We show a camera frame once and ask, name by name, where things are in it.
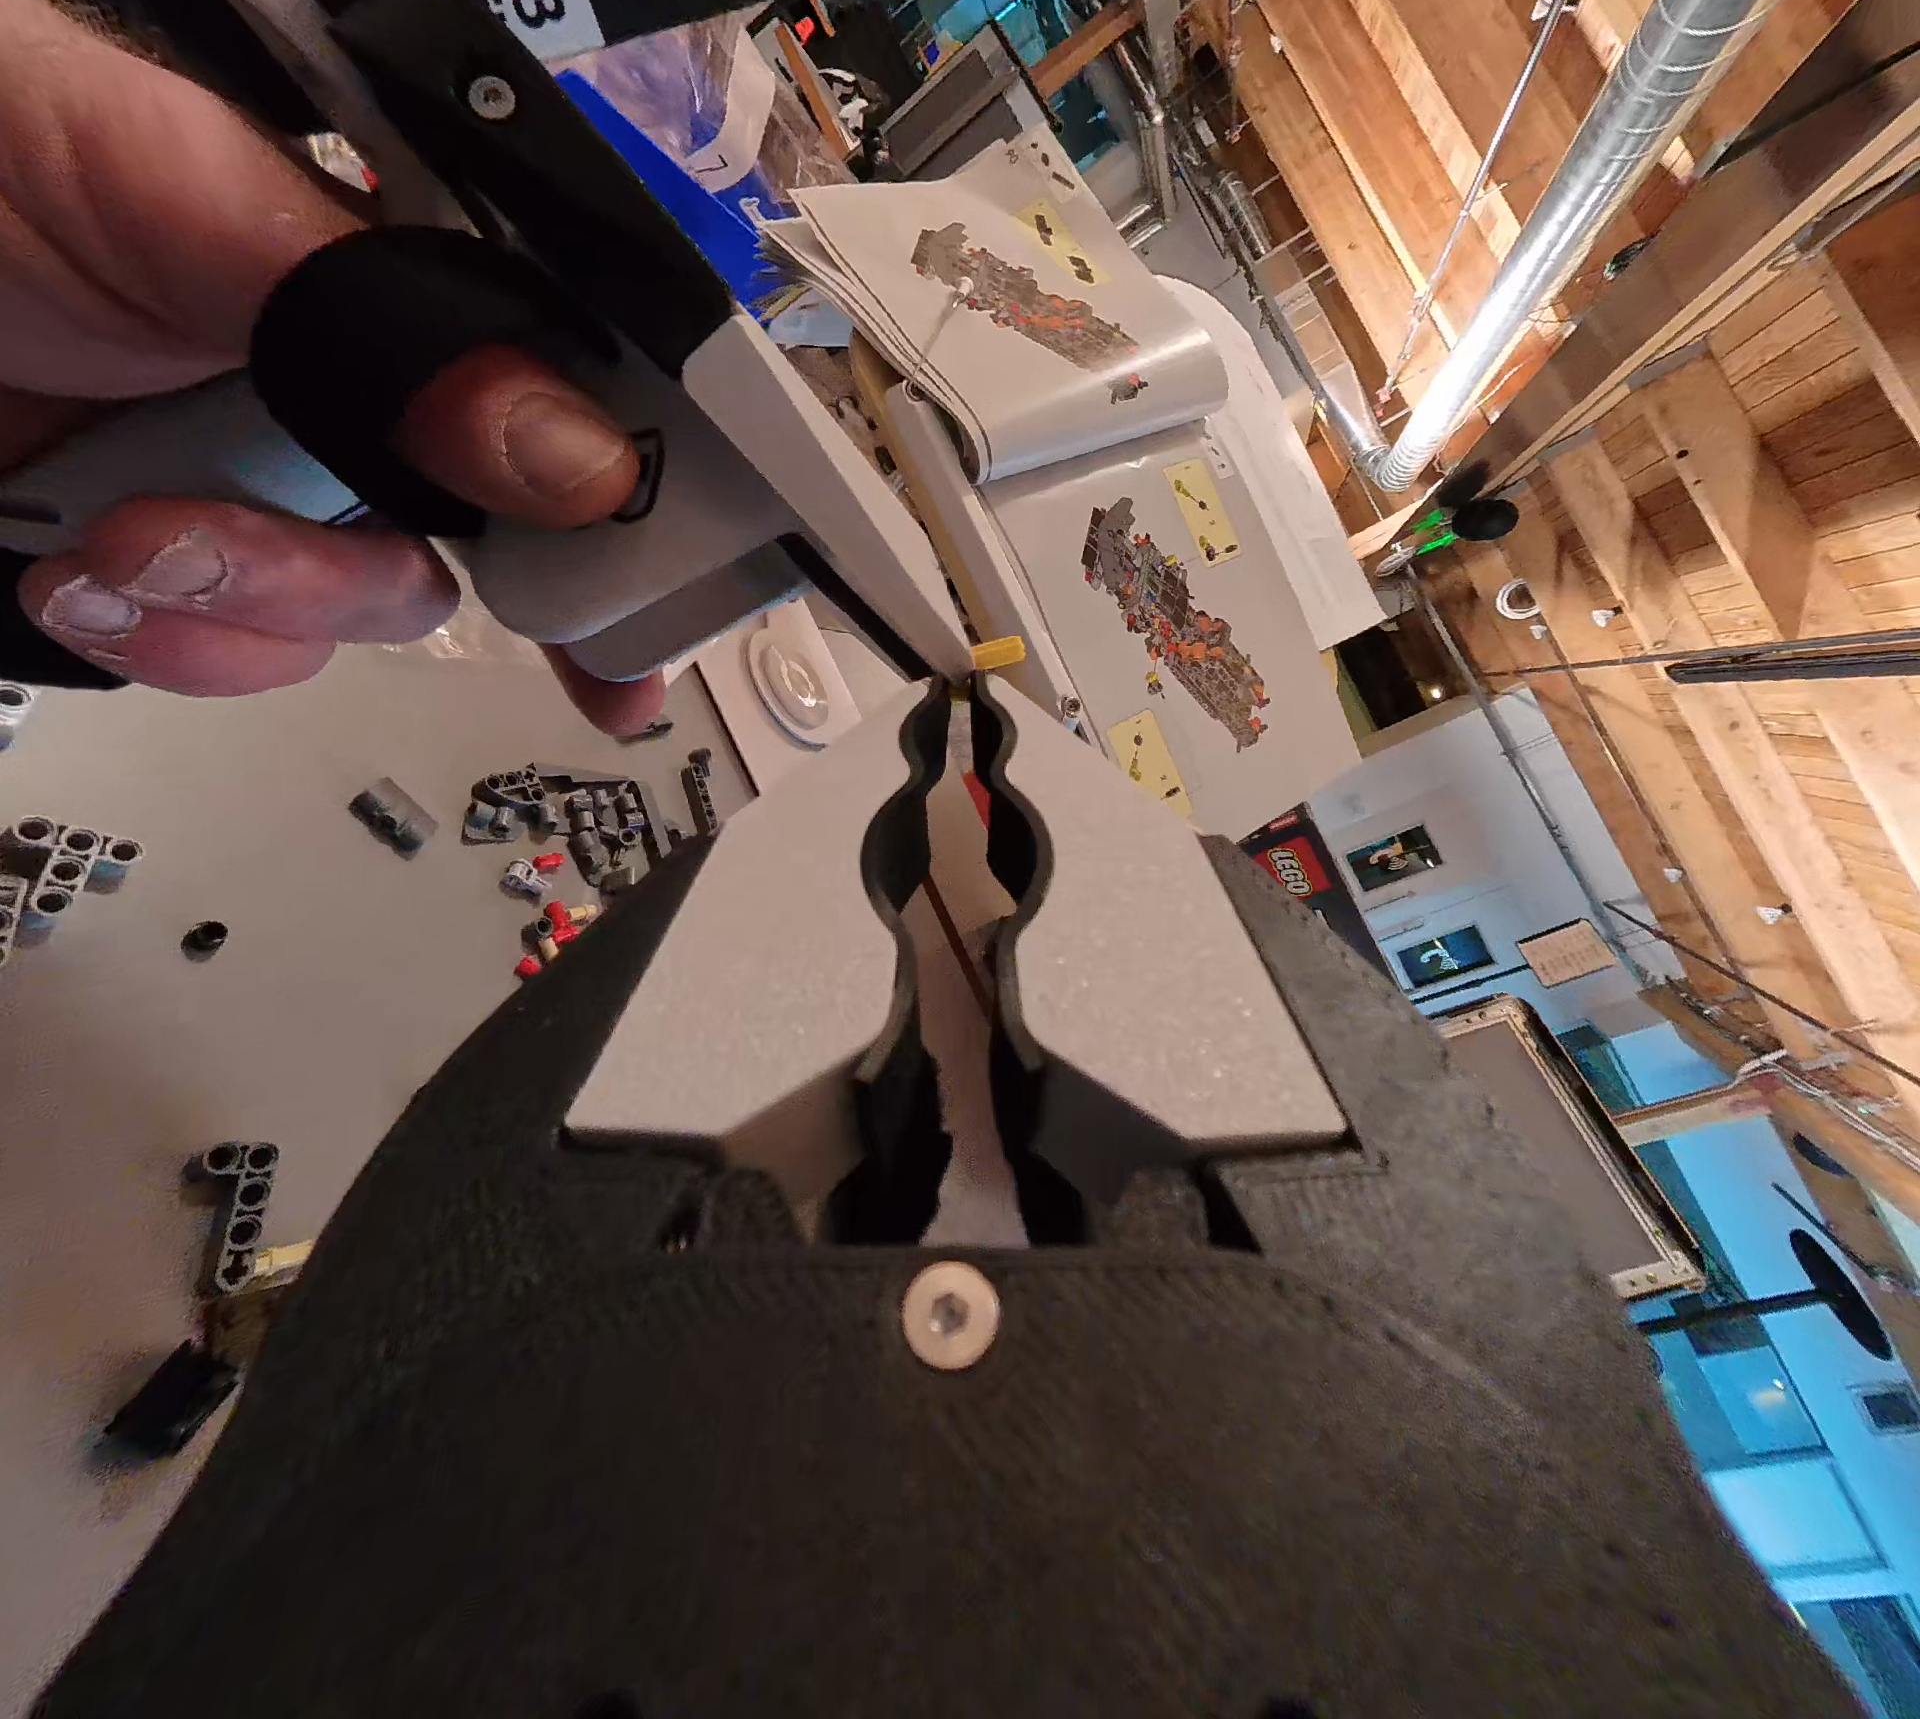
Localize dark grey lego connector block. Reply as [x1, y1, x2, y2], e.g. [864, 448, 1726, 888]
[349, 778, 440, 858]

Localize crumpled clear plastic bags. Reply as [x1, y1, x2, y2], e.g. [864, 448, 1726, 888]
[547, 10, 782, 206]

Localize lego instruction booklet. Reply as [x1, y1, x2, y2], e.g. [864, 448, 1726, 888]
[754, 148, 1390, 824]

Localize blue plastic bin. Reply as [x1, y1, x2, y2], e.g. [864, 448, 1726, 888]
[553, 66, 790, 330]

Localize silver ventilation duct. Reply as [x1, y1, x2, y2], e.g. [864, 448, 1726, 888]
[1357, 0, 1920, 494]

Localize grey framed monitor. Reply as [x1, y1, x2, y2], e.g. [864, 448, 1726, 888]
[1432, 992, 1712, 1302]

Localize light grey lego beam assembly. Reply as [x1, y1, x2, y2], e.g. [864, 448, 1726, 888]
[0, 816, 145, 964]

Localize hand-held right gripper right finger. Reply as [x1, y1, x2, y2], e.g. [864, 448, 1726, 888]
[967, 674, 1353, 1248]

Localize black square lego bracket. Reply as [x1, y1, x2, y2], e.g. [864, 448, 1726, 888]
[103, 1336, 247, 1462]

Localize dark grey L-shaped lego beam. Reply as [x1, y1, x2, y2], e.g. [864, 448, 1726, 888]
[185, 1138, 310, 1302]

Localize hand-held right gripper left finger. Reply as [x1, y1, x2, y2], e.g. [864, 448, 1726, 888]
[565, 674, 962, 1248]

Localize framed wall picture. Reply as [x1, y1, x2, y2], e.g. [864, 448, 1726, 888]
[1342, 820, 1450, 896]
[1387, 924, 1503, 994]

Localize pile of lego pieces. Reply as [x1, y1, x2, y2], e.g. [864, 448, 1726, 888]
[456, 748, 727, 990]

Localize person's left hand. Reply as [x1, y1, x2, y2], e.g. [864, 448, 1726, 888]
[0, 0, 672, 742]

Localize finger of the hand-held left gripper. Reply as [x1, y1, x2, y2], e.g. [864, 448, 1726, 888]
[678, 314, 980, 686]

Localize black cardboard set box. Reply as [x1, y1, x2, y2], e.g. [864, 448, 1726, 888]
[1233, 802, 1398, 986]

